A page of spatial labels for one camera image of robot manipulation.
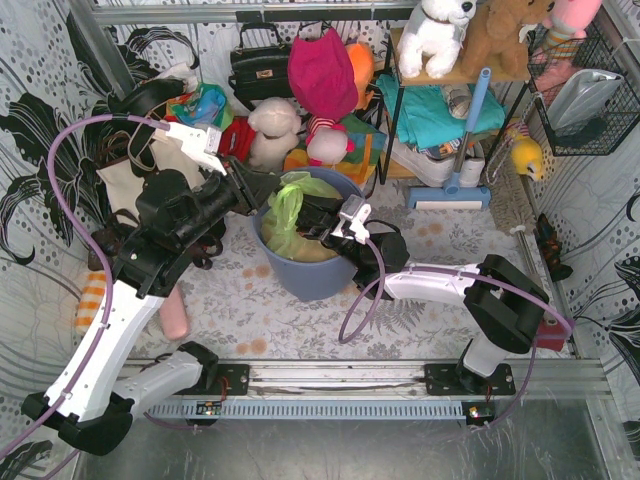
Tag green trash bag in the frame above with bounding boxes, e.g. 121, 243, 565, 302
260, 170, 343, 263

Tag blue trash bin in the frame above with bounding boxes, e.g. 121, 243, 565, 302
252, 167, 364, 302

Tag blue floor mop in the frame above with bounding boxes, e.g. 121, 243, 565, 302
407, 67, 492, 210

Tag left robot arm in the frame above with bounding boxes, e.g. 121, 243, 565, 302
21, 157, 280, 456

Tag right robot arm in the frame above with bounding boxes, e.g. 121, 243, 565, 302
295, 194, 549, 397

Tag brown patterned bag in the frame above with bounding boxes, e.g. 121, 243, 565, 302
91, 209, 226, 270

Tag rainbow striped bag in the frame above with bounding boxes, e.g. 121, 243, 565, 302
283, 114, 387, 187

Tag colourful printed bag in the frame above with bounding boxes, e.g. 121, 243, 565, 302
164, 83, 234, 131

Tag cream canvas tote bag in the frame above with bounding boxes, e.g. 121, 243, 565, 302
98, 131, 205, 226

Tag magenta cloth bag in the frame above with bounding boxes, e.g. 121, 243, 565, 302
287, 27, 358, 121

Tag red cloth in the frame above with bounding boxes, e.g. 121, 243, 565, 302
218, 117, 256, 162

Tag cream fluffy plush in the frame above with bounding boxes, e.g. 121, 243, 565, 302
248, 97, 302, 171

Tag white pink plush doll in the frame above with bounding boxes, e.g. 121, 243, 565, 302
305, 116, 355, 167

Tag white sneakers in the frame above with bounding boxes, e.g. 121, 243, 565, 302
391, 143, 485, 188

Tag black leather handbag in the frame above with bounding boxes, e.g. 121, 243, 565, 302
228, 22, 294, 111

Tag black hat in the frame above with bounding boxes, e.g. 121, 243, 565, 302
107, 78, 186, 117

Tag pink cylinder toy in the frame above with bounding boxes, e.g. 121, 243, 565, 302
159, 285, 190, 341

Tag teal folded cloth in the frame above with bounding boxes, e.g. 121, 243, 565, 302
396, 86, 506, 149

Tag orange checkered cloth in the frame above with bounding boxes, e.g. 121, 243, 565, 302
74, 271, 107, 335

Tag orange plush toy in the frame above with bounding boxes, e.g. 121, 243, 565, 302
346, 43, 374, 110

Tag yellow plush toy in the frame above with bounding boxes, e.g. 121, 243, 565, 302
506, 124, 544, 182

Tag purple orange toy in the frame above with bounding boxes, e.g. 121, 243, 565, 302
535, 319, 566, 352

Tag white husky plush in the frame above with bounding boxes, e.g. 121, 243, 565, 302
398, 0, 477, 79

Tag wooden shelf rack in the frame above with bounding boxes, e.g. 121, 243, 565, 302
377, 27, 534, 185

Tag brown teddy bear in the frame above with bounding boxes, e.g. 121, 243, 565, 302
460, 0, 555, 78

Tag silver foil pouch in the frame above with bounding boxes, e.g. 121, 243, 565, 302
547, 69, 625, 130

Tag pink plush toy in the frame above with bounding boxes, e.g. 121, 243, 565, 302
542, 0, 602, 49

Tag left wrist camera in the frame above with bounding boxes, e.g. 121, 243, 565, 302
166, 122, 227, 176

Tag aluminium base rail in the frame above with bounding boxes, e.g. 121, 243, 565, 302
74, 357, 614, 401

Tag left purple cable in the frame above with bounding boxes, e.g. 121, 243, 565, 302
0, 113, 171, 479

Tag black wire basket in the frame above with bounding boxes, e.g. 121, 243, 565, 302
528, 24, 639, 157

